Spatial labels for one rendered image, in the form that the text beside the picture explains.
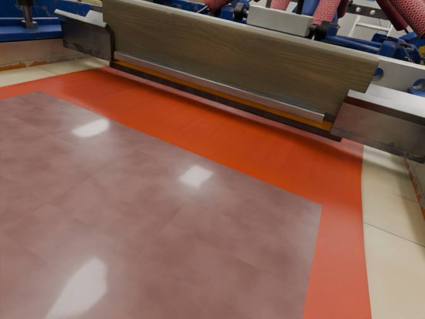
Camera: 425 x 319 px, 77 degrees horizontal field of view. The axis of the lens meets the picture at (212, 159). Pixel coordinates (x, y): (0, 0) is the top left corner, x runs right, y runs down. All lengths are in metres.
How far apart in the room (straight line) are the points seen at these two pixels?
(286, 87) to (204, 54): 0.11
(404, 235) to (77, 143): 0.29
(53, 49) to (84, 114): 0.19
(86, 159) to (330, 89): 0.26
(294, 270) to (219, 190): 0.08
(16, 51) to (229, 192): 0.36
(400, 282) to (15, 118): 0.35
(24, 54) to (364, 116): 0.44
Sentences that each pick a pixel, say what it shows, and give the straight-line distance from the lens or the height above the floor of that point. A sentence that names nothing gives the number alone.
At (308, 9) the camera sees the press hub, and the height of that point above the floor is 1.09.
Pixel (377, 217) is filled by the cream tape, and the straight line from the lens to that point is 0.27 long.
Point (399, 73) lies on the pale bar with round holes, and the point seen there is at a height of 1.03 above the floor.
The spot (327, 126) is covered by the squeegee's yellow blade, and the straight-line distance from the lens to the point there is 0.35.
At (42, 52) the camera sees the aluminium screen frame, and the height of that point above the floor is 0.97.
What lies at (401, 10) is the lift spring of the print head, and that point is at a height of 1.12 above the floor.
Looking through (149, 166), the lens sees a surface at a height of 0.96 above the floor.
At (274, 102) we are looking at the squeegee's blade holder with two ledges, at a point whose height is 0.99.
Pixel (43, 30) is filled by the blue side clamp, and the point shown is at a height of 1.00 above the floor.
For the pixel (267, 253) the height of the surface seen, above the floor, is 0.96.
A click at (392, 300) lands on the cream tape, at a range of 0.21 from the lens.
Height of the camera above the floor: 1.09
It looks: 32 degrees down
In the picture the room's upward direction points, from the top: 11 degrees clockwise
